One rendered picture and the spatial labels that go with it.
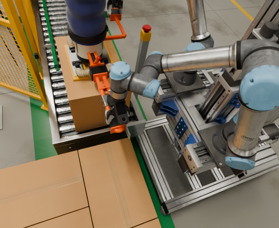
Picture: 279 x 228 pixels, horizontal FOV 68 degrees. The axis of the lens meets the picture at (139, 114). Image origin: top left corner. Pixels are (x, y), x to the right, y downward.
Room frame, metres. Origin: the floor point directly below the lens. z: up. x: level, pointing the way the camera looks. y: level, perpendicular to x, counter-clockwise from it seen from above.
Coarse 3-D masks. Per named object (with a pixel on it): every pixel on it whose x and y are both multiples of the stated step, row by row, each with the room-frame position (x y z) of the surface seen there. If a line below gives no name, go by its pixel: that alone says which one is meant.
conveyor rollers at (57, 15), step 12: (48, 0) 2.27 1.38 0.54; (60, 0) 2.34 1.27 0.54; (48, 12) 2.04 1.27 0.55; (60, 12) 2.10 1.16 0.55; (60, 24) 1.91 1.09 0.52; (48, 36) 1.69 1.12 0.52; (60, 36) 1.70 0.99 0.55; (48, 60) 1.36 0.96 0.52; (60, 72) 1.25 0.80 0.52; (60, 84) 1.09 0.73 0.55; (60, 108) 0.86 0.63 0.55; (60, 120) 0.75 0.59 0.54; (84, 132) 0.70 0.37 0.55
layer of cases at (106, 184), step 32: (64, 160) 0.46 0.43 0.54; (96, 160) 0.51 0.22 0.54; (128, 160) 0.57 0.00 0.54; (0, 192) 0.17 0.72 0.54; (32, 192) 0.21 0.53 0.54; (64, 192) 0.26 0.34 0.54; (96, 192) 0.30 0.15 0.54; (128, 192) 0.35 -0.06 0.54; (0, 224) 0.01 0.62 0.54; (32, 224) 0.05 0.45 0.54; (64, 224) 0.08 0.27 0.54; (96, 224) 0.13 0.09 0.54; (128, 224) 0.17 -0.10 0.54
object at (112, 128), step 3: (114, 117) 0.54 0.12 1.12; (111, 120) 0.52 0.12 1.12; (114, 120) 0.52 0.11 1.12; (111, 123) 0.50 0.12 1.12; (114, 123) 0.51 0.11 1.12; (117, 123) 0.51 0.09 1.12; (111, 126) 0.49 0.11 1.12; (114, 126) 0.49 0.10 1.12; (117, 126) 0.50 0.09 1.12; (120, 126) 0.50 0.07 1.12; (123, 126) 0.51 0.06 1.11; (111, 129) 0.48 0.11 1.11; (114, 129) 0.48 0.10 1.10; (111, 132) 0.48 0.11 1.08; (114, 132) 0.48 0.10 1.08
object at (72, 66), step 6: (66, 48) 1.07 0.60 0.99; (72, 48) 1.06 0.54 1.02; (66, 54) 1.02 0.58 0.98; (72, 66) 0.92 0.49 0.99; (78, 66) 0.92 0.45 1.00; (84, 66) 0.95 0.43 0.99; (72, 72) 0.87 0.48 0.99; (72, 78) 0.83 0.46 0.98; (78, 78) 0.84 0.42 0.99; (84, 78) 0.86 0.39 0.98
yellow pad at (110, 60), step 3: (105, 45) 1.20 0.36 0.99; (108, 51) 1.15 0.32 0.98; (108, 57) 1.08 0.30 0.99; (102, 60) 1.04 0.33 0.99; (105, 60) 1.02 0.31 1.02; (108, 60) 1.06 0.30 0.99; (111, 60) 1.07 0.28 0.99; (105, 63) 1.02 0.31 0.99; (111, 63) 1.03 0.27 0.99; (108, 75) 0.94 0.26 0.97
